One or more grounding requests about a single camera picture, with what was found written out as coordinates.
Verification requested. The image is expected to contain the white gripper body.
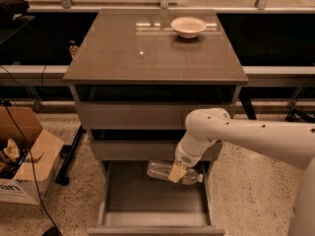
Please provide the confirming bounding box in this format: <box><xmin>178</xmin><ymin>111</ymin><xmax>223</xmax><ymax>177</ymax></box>
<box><xmin>174</xmin><ymin>132</ymin><xmax>217</xmax><ymax>167</ymax></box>

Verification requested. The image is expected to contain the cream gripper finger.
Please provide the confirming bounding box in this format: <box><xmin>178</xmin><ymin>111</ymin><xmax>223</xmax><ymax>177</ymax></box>
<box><xmin>168</xmin><ymin>163</ymin><xmax>187</xmax><ymax>183</ymax></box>

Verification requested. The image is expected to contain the clear plastic water bottle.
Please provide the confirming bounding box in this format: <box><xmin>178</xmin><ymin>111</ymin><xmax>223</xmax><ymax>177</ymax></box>
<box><xmin>147</xmin><ymin>160</ymin><xmax>204</xmax><ymax>185</ymax></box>

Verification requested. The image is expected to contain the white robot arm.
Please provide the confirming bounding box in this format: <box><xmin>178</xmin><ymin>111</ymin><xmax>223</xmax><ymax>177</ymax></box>
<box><xmin>168</xmin><ymin>108</ymin><xmax>315</xmax><ymax>236</ymax></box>

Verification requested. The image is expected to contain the grey open bottom drawer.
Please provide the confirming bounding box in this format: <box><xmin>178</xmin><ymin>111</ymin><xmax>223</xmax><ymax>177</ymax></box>
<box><xmin>88</xmin><ymin>161</ymin><xmax>225</xmax><ymax>236</ymax></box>

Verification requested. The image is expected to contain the grey middle drawer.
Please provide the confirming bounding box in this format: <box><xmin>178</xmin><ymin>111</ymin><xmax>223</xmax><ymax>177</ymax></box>
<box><xmin>90</xmin><ymin>139</ymin><xmax>223</xmax><ymax>162</ymax></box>

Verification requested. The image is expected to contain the grey drawer cabinet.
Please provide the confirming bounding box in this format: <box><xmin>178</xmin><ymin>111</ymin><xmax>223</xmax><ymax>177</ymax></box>
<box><xmin>62</xmin><ymin>8</ymin><xmax>249</xmax><ymax>236</ymax></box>

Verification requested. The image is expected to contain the grey top drawer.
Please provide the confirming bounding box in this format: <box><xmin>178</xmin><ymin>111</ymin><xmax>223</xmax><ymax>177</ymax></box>
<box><xmin>75</xmin><ymin>101</ymin><xmax>236</xmax><ymax>130</ymax></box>

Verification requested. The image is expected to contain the small yellow bottle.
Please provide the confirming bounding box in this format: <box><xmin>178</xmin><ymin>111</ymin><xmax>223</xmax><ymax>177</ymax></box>
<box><xmin>69</xmin><ymin>40</ymin><xmax>79</xmax><ymax>58</ymax></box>

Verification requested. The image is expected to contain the black office chair base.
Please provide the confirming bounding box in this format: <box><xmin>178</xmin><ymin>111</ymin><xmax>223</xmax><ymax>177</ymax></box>
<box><xmin>285</xmin><ymin>109</ymin><xmax>315</xmax><ymax>123</ymax></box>

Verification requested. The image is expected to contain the black table leg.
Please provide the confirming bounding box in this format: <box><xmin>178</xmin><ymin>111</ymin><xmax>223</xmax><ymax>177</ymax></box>
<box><xmin>55</xmin><ymin>126</ymin><xmax>86</xmax><ymax>186</ymax></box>

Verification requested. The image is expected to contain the white bowl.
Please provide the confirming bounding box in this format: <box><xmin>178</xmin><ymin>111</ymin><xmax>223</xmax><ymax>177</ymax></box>
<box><xmin>171</xmin><ymin>17</ymin><xmax>207</xmax><ymax>39</ymax></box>

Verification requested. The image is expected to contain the open cardboard box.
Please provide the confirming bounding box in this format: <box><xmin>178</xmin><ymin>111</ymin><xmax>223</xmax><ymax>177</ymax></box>
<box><xmin>0</xmin><ymin>106</ymin><xmax>64</xmax><ymax>205</ymax></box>

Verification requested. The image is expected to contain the crumpled snack bag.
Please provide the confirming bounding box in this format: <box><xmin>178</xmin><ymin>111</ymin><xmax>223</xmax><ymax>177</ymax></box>
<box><xmin>0</xmin><ymin>139</ymin><xmax>27</xmax><ymax>179</ymax></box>

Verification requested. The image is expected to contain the black bag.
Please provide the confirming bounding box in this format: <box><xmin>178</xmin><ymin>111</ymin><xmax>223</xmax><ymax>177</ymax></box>
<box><xmin>0</xmin><ymin>0</ymin><xmax>30</xmax><ymax>24</ymax></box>

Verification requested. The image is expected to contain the black cable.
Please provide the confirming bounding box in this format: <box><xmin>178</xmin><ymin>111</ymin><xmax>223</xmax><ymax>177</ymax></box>
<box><xmin>0</xmin><ymin>64</ymin><xmax>64</xmax><ymax>236</ymax></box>

